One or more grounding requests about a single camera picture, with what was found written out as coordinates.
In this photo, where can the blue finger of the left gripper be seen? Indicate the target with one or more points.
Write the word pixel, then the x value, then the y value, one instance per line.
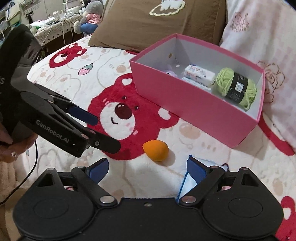
pixel 83 115

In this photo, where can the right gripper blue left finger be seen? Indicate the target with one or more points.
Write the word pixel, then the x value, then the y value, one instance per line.
pixel 88 179

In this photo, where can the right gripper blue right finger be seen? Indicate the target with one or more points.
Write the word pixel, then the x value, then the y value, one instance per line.
pixel 195 186

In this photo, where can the blue white tissue pack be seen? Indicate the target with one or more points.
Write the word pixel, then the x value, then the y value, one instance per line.
pixel 195 174

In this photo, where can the orange makeup sponge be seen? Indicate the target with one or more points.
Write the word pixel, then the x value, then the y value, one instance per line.
pixel 156 150

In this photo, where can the green yarn ball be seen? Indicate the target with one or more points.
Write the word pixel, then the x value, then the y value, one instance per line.
pixel 237 88

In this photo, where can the clear plastic floss pick box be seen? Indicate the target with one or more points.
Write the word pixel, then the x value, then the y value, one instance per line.
pixel 196 84

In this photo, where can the small white wet wipes pack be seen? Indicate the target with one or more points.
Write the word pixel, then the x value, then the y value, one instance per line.
pixel 200 75

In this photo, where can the purple plush toy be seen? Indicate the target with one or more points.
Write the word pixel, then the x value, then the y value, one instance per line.
pixel 169 71

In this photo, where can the pink fuzzy sleeve forearm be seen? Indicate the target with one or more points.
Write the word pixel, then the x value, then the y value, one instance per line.
pixel 7 179

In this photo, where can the person left hand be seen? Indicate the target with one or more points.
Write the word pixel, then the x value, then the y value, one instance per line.
pixel 11 152

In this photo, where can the bear print blanket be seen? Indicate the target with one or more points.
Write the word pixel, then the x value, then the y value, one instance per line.
pixel 254 200

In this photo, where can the bedside table with cloth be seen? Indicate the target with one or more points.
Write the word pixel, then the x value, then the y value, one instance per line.
pixel 51 32

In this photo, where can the pink cardboard box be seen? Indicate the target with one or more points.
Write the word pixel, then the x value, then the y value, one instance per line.
pixel 207 110

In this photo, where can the grey plush toy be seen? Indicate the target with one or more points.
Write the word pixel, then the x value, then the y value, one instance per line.
pixel 91 17

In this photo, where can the brown pillow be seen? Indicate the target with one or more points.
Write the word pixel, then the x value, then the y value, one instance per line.
pixel 135 25

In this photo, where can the pink checked pillow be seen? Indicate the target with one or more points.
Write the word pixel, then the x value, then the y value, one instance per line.
pixel 264 33

